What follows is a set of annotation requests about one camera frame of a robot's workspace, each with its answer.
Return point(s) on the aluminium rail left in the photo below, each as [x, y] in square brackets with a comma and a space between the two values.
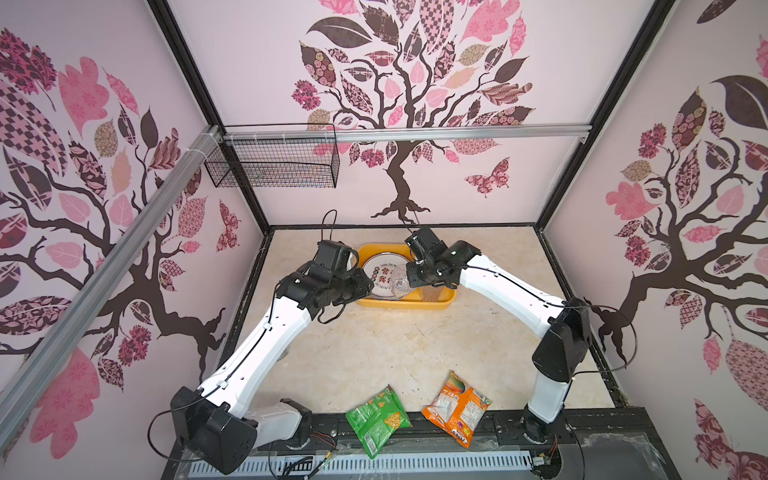
[20, 396]

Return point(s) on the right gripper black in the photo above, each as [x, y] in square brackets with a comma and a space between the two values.
[414, 281]

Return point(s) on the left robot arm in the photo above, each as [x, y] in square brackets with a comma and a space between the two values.
[210, 421]

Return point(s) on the black wire basket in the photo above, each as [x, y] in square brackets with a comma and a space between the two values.
[282, 155]

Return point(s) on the aluminium rail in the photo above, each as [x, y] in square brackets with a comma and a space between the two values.
[414, 134]
[20, 396]

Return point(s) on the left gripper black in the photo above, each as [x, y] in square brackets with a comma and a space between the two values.
[362, 287]

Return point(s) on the clear cup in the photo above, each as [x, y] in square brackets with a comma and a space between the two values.
[430, 294]
[399, 283]

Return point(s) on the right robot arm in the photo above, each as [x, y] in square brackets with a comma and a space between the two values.
[561, 325]

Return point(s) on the aluminium rail back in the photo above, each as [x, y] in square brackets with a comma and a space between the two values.
[414, 134]

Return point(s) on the green snack bag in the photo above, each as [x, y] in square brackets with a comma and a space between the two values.
[377, 419]

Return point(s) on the yellow plastic bin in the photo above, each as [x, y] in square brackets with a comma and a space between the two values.
[412, 301]

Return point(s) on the white slotted cable duct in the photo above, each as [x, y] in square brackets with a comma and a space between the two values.
[385, 466]

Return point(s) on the orange snack bag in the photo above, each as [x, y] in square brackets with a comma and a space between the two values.
[457, 409]

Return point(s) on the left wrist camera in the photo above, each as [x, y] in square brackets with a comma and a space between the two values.
[336, 256]

